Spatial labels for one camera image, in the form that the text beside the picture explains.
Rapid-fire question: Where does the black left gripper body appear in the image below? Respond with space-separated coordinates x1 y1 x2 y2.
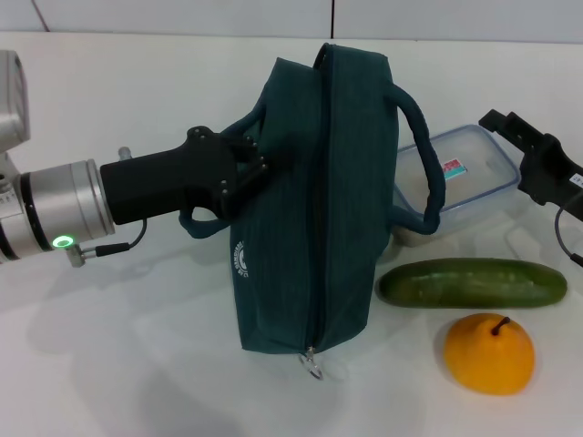
98 126 251 228

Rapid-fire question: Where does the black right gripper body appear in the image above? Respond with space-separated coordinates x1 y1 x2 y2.
517 133 583 207

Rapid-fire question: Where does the clear plastic container blue lid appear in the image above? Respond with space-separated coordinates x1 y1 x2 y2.
391 124 521 247

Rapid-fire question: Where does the dark teal fabric bag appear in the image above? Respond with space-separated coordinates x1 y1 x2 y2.
178 42 450 354

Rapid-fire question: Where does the green cucumber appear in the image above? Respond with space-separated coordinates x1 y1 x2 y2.
378 257 568 310

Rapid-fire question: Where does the orange pear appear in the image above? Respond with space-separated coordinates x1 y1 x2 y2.
444 312 537 395

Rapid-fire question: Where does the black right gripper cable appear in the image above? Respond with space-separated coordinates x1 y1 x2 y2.
554 193 583 269

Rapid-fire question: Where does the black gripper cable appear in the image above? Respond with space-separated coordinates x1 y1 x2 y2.
554 193 583 269
67 218 147 269

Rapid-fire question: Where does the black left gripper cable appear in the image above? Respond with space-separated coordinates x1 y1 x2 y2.
67 218 147 269

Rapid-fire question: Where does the metal zipper pull ring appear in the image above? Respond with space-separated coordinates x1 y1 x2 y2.
298 344 325 381

